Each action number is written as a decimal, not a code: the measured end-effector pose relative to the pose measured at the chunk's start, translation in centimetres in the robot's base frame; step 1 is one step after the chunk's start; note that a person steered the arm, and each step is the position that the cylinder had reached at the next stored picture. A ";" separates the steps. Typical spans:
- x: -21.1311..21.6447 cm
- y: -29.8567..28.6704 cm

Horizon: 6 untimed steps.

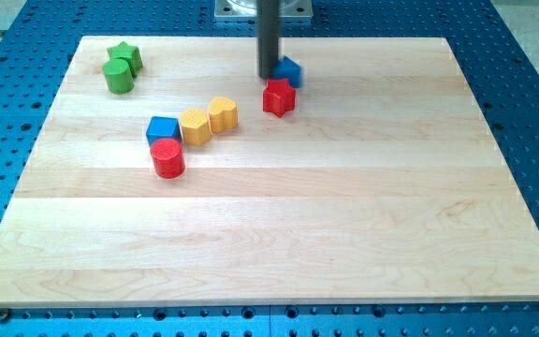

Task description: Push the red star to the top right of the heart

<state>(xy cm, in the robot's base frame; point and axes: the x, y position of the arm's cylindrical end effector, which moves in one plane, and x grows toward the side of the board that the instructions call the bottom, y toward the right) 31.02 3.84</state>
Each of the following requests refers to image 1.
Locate red star block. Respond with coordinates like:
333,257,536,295
262,79,297,118

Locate green star block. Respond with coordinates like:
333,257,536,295
107,41,143,78

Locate blue cube block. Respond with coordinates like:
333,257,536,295
146,116,182,146

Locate green cylinder block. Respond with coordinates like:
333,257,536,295
102,59,134,95

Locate yellow pentagon block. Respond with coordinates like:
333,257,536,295
179,108,211,146

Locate red cylinder block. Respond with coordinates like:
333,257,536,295
150,138,185,179

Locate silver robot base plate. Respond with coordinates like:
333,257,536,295
212,0,313,21

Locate blue perforated metal table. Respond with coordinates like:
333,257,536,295
0,0,539,337

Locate yellow heart block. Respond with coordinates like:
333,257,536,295
208,96,239,134

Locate blue triangular block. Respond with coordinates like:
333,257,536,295
272,56,302,89

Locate light wooden board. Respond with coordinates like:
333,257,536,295
0,36,539,308

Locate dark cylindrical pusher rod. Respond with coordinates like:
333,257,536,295
255,0,280,80

